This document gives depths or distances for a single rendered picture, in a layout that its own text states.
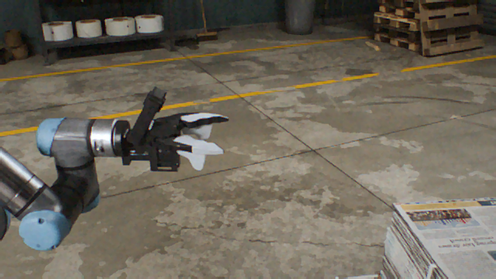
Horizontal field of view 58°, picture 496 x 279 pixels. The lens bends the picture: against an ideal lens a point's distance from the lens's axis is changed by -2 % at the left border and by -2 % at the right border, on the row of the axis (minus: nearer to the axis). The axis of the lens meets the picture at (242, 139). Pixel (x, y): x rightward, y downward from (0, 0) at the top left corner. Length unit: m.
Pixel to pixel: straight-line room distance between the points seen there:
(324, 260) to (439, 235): 1.60
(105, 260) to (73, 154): 1.69
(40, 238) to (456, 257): 0.71
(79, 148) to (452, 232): 0.72
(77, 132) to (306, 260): 1.78
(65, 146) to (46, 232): 0.17
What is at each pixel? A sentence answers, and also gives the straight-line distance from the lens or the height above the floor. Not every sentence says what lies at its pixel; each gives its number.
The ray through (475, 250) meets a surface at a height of 1.07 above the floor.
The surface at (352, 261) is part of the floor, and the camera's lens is 2.51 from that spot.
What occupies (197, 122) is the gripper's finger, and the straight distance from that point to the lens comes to 0.88.
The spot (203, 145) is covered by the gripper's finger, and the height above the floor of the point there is 1.23.
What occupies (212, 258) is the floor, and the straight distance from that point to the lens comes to 2.46.
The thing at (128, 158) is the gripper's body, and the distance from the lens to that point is 0.90.
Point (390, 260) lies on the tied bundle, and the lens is 1.03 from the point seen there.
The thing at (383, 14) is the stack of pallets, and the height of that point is 0.43.
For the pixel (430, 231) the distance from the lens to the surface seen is 0.93.
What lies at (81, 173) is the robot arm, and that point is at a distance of 0.92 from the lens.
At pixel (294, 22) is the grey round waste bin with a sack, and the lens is 7.59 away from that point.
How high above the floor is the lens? 1.58
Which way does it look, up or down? 25 degrees down
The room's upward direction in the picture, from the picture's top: straight up
